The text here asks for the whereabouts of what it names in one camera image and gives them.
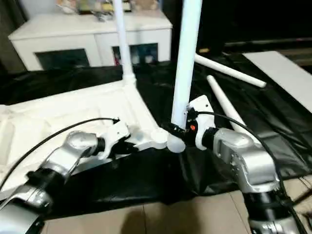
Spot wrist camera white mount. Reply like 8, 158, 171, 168
186, 95, 216, 150
99, 120, 130, 161

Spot white plastic table top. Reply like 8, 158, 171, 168
0, 81, 169, 194

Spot white spotted plush toy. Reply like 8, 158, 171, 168
56, 0, 79, 14

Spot black mat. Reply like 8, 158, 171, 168
0, 52, 312, 215

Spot white plastic table leg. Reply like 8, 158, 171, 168
166, 0, 203, 154
113, 0, 137, 85
195, 54, 267, 88
206, 75, 247, 134

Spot white cabinet with glass doors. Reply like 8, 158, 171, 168
7, 13, 173, 72

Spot beige plush teddy bear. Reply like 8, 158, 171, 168
133, 0, 159, 12

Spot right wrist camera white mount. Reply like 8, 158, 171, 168
186, 95, 216, 150

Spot white side table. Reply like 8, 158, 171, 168
242, 51, 312, 115

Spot black framed plaque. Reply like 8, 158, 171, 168
78, 0, 96, 14
121, 0, 134, 13
100, 0, 116, 12

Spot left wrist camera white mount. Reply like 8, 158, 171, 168
99, 120, 130, 161

